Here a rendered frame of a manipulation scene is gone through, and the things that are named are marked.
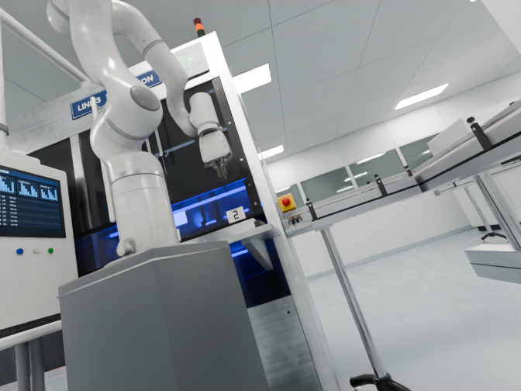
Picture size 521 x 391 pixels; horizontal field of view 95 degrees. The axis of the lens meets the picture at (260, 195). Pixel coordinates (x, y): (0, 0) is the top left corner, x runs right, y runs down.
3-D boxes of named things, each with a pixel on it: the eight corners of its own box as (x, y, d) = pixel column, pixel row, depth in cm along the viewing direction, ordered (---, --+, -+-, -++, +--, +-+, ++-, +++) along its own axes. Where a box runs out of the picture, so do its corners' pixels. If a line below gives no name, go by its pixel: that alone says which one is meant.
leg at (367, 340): (374, 388, 110) (314, 230, 129) (393, 383, 110) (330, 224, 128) (381, 400, 102) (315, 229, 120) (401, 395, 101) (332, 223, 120)
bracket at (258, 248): (267, 270, 108) (258, 242, 111) (273, 268, 108) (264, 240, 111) (253, 281, 75) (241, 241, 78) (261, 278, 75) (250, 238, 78)
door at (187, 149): (173, 199, 124) (151, 105, 139) (250, 171, 121) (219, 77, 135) (172, 198, 124) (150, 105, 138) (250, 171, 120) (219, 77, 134)
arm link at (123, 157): (123, 171, 50) (106, 80, 56) (92, 204, 60) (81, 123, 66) (174, 175, 60) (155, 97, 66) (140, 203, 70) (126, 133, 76)
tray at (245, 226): (216, 251, 110) (215, 244, 111) (270, 233, 108) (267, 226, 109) (181, 254, 77) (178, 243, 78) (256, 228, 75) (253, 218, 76)
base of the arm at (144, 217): (151, 250, 42) (132, 158, 47) (82, 279, 48) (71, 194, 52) (212, 243, 59) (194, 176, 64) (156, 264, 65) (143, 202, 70)
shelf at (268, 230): (155, 278, 124) (154, 275, 124) (283, 235, 118) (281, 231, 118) (68, 298, 77) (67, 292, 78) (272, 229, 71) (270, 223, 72)
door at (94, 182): (93, 228, 128) (80, 134, 143) (172, 199, 124) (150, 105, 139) (92, 228, 128) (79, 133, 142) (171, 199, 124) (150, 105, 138)
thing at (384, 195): (287, 238, 119) (277, 208, 122) (288, 239, 133) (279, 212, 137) (424, 192, 113) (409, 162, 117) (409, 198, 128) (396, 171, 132)
